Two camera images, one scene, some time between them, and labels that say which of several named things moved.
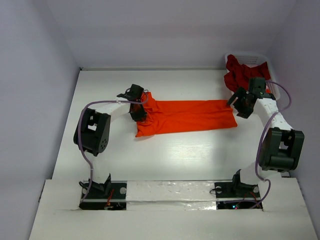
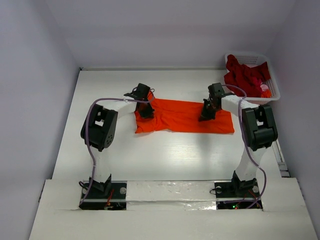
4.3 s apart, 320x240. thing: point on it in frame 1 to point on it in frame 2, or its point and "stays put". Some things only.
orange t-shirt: x=169 y=116 stays put
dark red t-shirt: x=238 y=75 stays put
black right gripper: x=241 y=101 to x=208 y=110
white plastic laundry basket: x=272 y=84 stays put
